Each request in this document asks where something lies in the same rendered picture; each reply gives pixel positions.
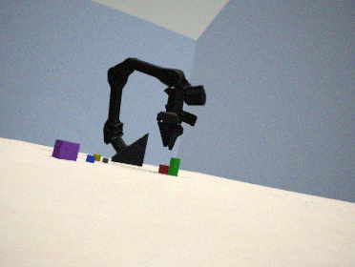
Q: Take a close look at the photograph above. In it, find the green block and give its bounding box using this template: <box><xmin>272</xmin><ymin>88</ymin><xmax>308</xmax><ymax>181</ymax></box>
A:
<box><xmin>168</xmin><ymin>166</ymin><xmax>179</xmax><ymax>177</ymax></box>
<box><xmin>170</xmin><ymin>157</ymin><xmax>180</xmax><ymax>168</ymax></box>

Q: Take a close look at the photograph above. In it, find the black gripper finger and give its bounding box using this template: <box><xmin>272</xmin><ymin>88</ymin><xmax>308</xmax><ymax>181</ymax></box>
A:
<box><xmin>157</xmin><ymin>122</ymin><xmax>178</xmax><ymax>147</ymax></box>
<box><xmin>168</xmin><ymin>132</ymin><xmax>182</xmax><ymax>151</ymax></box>

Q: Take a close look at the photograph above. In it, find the small blue cube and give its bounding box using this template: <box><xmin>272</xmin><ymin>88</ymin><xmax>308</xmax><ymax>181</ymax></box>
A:
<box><xmin>86</xmin><ymin>154</ymin><xmax>95</xmax><ymax>163</ymax></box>

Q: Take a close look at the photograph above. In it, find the red block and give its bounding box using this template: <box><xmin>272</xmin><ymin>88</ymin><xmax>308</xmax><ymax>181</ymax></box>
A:
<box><xmin>158</xmin><ymin>165</ymin><xmax>169</xmax><ymax>175</ymax></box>

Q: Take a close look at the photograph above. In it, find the purple block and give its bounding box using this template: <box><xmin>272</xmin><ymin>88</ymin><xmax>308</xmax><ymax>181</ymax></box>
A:
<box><xmin>52</xmin><ymin>140</ymin><xmax>79</xmax><ymax>162</ymax></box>

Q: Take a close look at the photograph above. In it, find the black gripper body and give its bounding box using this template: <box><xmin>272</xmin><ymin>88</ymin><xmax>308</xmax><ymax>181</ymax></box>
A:
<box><xmin>157</xmin><ymin>102</ymin><xmax>183</xmax><ymax>134</ymax></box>

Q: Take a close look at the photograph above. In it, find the small yellow block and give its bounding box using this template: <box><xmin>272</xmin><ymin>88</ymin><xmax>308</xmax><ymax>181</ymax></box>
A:
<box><xmin>94</xmin><ymin>154</ymin><xmax>101</xmax><ymax>161</ymax></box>

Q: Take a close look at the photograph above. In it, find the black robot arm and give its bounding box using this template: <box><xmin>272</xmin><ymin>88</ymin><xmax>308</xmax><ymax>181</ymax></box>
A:
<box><xmin>103</xmin><ymin>58</ymin><xmax>206</xmax><ymax>154</ymax></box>

